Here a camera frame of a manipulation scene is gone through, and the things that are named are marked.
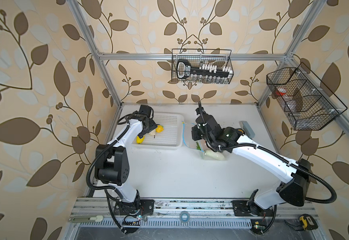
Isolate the clear zip top bag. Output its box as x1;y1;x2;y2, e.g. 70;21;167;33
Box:
182;122;227;161

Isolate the white radish toy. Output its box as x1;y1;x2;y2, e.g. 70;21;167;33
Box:
203;150;225;161

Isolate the white garlic toy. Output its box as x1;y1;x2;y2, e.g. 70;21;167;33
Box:
148;130;156;136

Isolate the white plastic basket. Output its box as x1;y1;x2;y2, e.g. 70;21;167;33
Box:
132;113;184;150

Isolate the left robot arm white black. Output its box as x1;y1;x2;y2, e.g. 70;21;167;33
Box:
85;105;158;211

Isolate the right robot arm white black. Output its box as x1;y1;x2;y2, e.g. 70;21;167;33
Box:
191;102;337;212

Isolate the yellow lemon toy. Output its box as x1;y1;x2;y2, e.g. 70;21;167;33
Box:
155;125;164;133

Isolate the grey blue box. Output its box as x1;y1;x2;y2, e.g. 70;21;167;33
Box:
240;121;255;139

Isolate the black tool with white pieces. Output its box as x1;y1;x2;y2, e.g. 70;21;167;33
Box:
174;59;234;80

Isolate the red capped clear container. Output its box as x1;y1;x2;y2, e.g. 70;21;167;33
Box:
274;88;287;97

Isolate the blue tape roll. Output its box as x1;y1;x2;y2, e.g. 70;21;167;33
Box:
179;211;190;224

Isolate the black wire basket back wall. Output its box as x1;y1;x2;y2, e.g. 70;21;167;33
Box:
171;48;234;85

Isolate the black wire basket wall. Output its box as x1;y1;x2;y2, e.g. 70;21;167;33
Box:
171;48;234;85
266;62;348;131

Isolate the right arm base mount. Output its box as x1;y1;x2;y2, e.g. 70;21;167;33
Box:
231;200;274;217

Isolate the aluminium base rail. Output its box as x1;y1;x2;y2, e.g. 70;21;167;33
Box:
70;198;318;230

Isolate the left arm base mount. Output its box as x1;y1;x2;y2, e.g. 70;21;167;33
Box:
115;199;155;216

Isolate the black wire basket right wall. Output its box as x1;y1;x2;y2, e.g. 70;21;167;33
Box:
266;62;348;131

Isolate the white handled tool on rail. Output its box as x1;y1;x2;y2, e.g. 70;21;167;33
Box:
68;215;104;223

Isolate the yellow tape measure on rail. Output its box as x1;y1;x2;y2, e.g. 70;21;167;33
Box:
299;214;318;231

